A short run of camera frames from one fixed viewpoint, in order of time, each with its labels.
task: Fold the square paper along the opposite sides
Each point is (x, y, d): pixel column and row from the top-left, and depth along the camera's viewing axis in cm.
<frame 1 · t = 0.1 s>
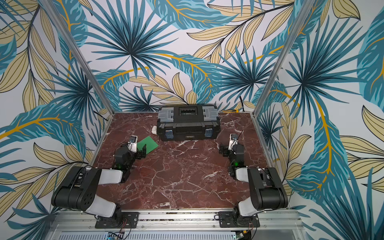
left hand: (137, 144, 92), fingers open
right hand: (230, 142, 93), fingers open
black plastic toolbox: (183, 122, 92), point 19 cm above the table
white small cylinder: (154, 129, 108), point 3 cm above the table

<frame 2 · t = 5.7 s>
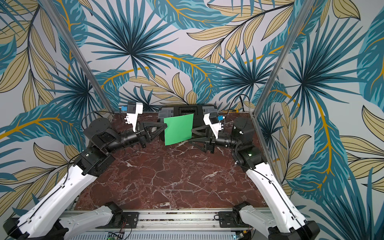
left hand: (164, 129, 52), fingers closed
right hand: (191, 135, 58), fingers open
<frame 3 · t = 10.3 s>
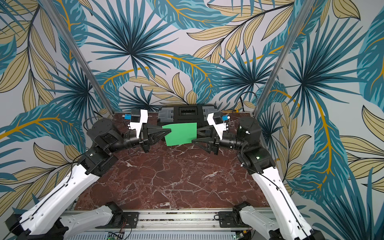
left hand: (168, 133, 52), fingers closed
right hand: (194, 135, 56), fingers open
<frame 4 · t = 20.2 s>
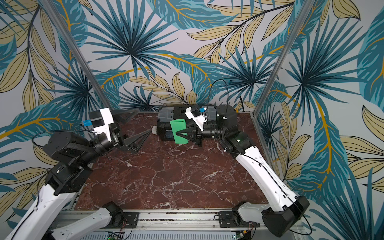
left hand: (144, 123, 47), fingers open
right hand: (177, 131, 58), fingers closed
